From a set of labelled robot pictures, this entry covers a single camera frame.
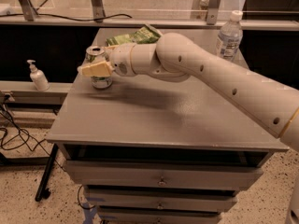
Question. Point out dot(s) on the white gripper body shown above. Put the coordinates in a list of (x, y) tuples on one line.
[(121, 60)]

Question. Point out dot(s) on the green 7up soda can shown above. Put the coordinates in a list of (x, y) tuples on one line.
[(98, 54)]

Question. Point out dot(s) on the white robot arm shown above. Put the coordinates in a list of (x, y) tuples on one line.
[(175, 58)]

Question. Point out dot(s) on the green chip bag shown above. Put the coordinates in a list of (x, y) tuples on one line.
[(145, 35)]

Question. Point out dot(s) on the white pump soap bottle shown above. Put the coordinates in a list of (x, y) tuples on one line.
[(38, 77)]

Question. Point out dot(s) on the black metal stand leg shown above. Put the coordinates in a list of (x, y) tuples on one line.
[(42, 191)]

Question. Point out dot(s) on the grey drawer cabinet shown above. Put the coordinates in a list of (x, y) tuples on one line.
[(142, 119)]

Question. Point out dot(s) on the top grey drawer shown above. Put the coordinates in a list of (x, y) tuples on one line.
[(154, 175)]

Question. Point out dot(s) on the grey drawer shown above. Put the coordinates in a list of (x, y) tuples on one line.
[(160, 200), (154, 175), (121, 215)]

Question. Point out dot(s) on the clear plastic water bottle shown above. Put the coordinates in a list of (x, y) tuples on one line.
[(230, 36)]

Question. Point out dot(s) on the middle grey drawer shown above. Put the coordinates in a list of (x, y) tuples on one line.
[(160, 200)]

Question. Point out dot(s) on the bottom grey drawer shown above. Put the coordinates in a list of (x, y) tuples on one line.
[(121, 215)]

